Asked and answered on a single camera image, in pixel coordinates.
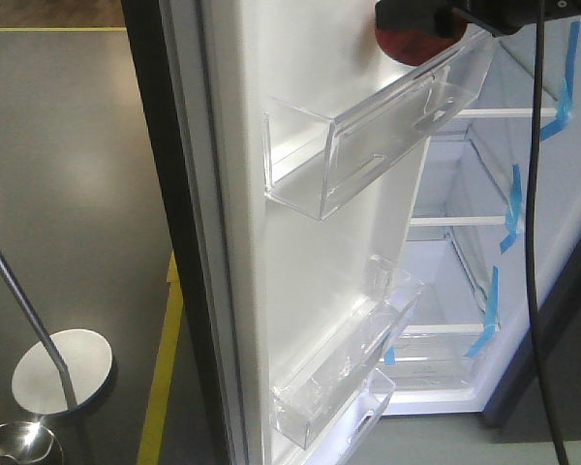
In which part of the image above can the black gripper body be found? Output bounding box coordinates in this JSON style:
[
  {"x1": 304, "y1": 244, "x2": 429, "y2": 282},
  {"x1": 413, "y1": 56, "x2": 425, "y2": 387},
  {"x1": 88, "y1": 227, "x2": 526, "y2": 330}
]
[{"x1": 374, "y1": 0, "x2": 581, "y2": 37}]

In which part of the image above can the red yellow apple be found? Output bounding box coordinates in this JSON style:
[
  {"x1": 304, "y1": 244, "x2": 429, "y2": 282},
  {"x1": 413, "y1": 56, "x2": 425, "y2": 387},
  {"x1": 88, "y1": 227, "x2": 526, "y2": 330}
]
[{"x1": 375, "y1": 10, "x2": 469, "y2": 67}]

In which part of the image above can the white fridge door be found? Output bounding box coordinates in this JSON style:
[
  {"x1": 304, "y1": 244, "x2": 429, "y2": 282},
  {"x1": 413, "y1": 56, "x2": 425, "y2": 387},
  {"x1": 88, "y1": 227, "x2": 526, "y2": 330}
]
[{"x1": 119, "y1": 0, "x2": 495, "y2": 465}]

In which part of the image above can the open white fridge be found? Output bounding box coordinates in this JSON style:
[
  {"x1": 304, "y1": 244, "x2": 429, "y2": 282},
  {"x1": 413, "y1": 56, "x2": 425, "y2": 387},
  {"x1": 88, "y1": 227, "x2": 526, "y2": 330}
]
[{"x1": 379, "y1": 19, "x2": 581, "y2": 417}]

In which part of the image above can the blue tape strip top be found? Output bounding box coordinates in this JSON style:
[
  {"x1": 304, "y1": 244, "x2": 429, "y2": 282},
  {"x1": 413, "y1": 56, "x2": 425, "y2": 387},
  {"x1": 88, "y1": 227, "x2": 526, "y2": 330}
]
[{"x1": 540, "y1": 20, "x2": 581, "y2": 141}]

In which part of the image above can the blue tape strip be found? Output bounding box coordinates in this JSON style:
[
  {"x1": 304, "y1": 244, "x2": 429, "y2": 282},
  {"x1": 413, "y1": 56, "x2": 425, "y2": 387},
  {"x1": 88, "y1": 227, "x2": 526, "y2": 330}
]
[
  {"x1": 540, "y1": 20, "x2": 581, "y2": 141},
  {"x1": 465, "y1": 266, "x2": 500, "y2": 358},
  {"x1": 500, "y1": 164, "x2": 523, "y2": 254}
]

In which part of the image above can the blue tape strip middle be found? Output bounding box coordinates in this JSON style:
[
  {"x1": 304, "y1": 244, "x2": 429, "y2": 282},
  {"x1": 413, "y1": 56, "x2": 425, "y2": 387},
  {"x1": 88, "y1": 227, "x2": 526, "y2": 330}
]
[{"x1": 500, "y1": 164, "x2": 523, "y2": 254}]

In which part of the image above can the clear upper door bin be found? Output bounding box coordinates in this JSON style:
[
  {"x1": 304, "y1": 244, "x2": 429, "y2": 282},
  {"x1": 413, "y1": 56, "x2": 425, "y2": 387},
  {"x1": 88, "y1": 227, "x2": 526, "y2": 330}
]
[{"x1": 263, "y1": 32, "x2": 496, "y2": 220}]

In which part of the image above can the clear door bin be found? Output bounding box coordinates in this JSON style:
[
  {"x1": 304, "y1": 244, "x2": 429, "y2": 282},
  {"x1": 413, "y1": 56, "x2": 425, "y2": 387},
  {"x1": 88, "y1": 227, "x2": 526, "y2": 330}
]
[
  {"x1": 305, "y1": 368, "x2": 396, "y2": 465},
  {"x1": 263, "y1": 32, "x2": 496, "y2": 220},
  {"x1": 270, "y1": 255, "x2": 423, "y2": 449}
]

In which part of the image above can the blue tape strip lower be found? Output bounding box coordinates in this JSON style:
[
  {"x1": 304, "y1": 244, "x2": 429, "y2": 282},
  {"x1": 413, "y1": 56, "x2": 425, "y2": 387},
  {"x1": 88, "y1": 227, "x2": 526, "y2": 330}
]
[{"x1": 465, "y1": 266, "x2": 500, "y2": 358}]

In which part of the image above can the clear lower door bin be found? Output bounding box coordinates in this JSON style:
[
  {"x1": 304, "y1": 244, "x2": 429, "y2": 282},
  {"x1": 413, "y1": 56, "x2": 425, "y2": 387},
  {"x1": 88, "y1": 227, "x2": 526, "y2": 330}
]
[{"x1": 305, "y1": 368, "x2": 396, "y2": 465}]

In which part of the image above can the clear middle door bin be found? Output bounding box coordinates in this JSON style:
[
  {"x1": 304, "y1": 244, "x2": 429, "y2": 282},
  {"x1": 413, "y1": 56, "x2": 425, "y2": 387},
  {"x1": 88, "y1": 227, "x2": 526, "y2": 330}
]
[{"x1": 270, "y1": 255, "x2": 423, "y2": 449}]

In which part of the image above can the black hanging cable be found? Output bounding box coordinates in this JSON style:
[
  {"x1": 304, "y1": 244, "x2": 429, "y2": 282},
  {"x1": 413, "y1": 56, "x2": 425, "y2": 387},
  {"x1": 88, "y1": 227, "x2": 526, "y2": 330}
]
[{"x1": 526, "y1": 0, "x2": 570, "y2": 465}]

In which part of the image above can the chrome stanchion post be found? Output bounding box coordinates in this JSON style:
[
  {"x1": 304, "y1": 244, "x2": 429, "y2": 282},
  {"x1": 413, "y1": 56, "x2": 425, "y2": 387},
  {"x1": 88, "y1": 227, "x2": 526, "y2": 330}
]
[
  {"x1": 0, "y1": 421, "x2": 65, "y2": 464},
  {"x1": 0, "y1": 250, "x2": 114, "y2": 416}
]

